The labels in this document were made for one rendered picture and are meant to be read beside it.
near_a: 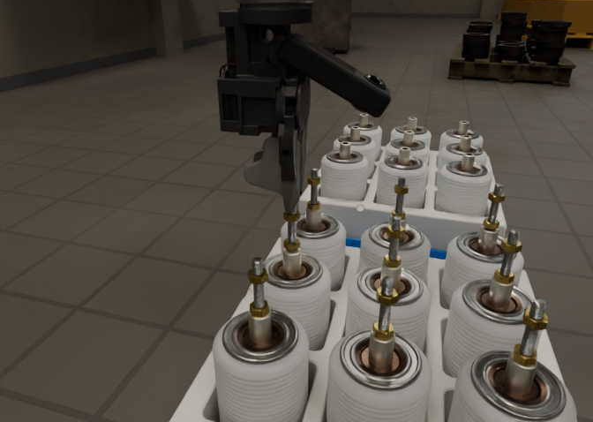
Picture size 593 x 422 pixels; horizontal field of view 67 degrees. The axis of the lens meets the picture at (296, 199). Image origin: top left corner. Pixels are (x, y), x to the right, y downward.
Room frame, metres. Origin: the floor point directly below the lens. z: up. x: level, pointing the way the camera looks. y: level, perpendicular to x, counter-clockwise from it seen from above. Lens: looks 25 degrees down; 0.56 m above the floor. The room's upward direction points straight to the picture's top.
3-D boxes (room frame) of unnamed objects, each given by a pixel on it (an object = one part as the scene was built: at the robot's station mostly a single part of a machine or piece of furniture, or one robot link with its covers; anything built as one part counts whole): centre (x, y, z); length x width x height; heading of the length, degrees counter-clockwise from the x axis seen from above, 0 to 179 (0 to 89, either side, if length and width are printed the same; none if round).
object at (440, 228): (0.95, -0.25, 0.09); 0.39 x 0.39 x 0.18; 73
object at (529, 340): (0.29, -0.19, 0.30); 0.01 x 0.01 x 0.08
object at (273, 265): (0.46, 0.01, 0.25); 0.08 x 0.08 x 0.01
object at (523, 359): (0.29, -0.19, 0.29); 0.02 x 0.02 x 0.01; 63
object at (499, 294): (0.40, -0.22, 0.26); 0.02 x 0.02 x 0.03
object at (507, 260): (0.40, -0.22, 0.30); 0.01 x 0.01 x 0.08
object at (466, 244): (0.52, -0.25, 0.25); 0.08 x 0.08 x 0.01
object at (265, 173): (0.45, 0.03, 0.38); 0.06 x 0.03 x 0.09; 80
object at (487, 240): (0.52, -0.25, 0.26); 0.02 x 0.02 x 0.03
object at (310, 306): (0.46, 0.01, 0.16); 0.10 x 0.10 x 0.18
